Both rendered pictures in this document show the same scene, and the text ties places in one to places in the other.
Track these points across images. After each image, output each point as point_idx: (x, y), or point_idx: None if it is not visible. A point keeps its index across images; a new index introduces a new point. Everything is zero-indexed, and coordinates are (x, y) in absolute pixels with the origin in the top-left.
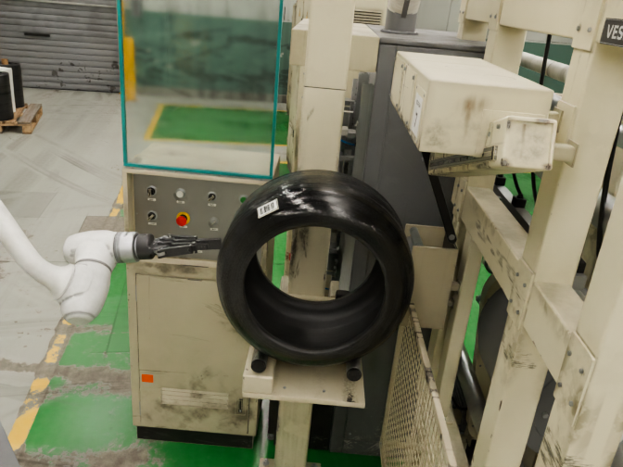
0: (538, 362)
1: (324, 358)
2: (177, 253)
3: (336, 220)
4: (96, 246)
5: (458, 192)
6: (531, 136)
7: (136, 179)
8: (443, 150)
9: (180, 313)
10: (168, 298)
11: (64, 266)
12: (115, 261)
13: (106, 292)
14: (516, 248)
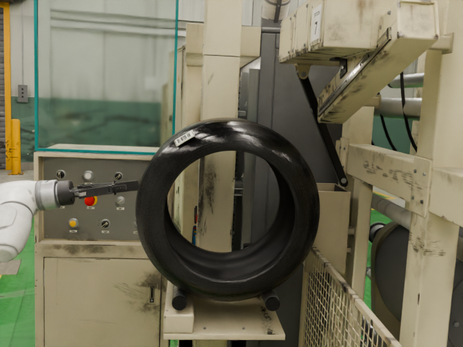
0: (446, 249)
1: (243, 286)
2: (98, 193)
3: (248, 143)
4: (18, 191)
5: (341, 153)
6: (418, 14)
7: (46, 164)
8: (344, 44)
9: (87, 296)
10: (76, 281)
11: None
12: (36, 207)
13: (28, 230)
14: (408, 158)
